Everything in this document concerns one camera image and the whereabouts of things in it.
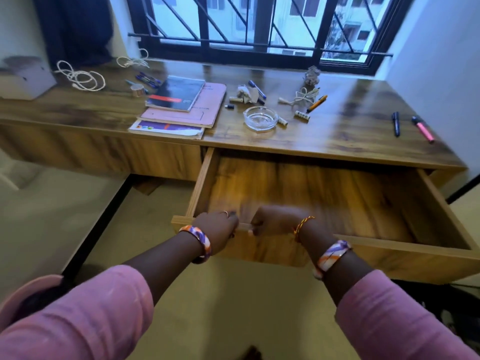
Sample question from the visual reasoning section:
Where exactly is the person's left hand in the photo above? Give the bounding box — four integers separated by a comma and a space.
192, 210, 240, 256

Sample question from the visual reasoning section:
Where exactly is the person's right hand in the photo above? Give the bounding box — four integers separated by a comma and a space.
249, 205, 316, 244

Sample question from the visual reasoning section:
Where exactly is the wooden desk drawer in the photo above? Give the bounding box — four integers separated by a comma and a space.
171, 147, 480, 285

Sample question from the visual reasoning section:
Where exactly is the person's right forearm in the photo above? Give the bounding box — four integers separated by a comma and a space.
298, 221, 480, 360

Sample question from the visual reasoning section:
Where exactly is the person's left forearm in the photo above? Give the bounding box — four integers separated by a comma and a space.
0, 231, 205, 360

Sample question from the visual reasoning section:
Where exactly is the orange purple white bangle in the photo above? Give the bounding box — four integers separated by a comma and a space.
312, 240, 353, 280
179, 225, 212, 264

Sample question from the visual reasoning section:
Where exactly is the clear glass ashtray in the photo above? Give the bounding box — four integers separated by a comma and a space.
243, 106, 279, 132

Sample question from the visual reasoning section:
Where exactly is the white and purple book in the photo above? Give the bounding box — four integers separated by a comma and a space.
128, 119, 205, 140

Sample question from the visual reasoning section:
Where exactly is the pink paper folder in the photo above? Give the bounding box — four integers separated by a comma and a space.
140, 82, 227, 129

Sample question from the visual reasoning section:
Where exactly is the crumpled white paper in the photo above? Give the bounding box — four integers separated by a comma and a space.
237, 85, 260, 105

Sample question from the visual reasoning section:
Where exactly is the blue pen with white tip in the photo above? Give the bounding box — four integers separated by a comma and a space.
248, 80, 267, 100

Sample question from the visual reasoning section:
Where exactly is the orange pencil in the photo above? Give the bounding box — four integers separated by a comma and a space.
306, 95, 328, 114

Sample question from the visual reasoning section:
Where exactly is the black metal desk leg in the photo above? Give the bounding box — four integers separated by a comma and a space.
61, 175, 135, 280

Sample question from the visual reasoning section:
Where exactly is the black notebook with red stripe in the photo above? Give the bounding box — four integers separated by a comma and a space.
145, 75, 206, 112

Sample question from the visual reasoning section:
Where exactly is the wooden desk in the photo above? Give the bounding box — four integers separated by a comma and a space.
0, 58, 469, 199

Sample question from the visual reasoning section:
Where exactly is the crumpled grey paper ball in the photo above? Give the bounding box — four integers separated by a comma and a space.
304, 66, 322, 87

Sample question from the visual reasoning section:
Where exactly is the pair of blue pens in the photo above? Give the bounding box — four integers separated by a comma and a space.
135, 72, 163, 90

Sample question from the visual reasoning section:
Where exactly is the pink highlighter marker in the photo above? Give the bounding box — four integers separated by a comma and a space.
411, 116, 436, 144

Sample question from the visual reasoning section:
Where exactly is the black metal window grille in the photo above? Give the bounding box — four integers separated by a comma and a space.
127, 0, 394, 59

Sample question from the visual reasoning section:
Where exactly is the grey cardboard box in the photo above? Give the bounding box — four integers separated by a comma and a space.
0, 56, 58, 101

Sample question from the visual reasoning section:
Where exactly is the dark blue curtain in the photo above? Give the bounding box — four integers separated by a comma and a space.
32, 0, 115, 69

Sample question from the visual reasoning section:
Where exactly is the orange braided thread bracelet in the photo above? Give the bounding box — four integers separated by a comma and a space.
293, 216, 316, 243

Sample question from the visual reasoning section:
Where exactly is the bundled white cord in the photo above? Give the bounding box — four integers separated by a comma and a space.
278, 87, 320, 107

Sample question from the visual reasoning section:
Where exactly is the black window frame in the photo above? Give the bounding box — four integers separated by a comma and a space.
125, 0, 416, 76

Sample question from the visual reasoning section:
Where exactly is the small coiled white cable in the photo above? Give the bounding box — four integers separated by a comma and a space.
116, 48, 150, 69

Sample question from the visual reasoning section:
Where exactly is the large coiled white cable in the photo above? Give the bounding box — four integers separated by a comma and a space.
54, 60, 106, 92

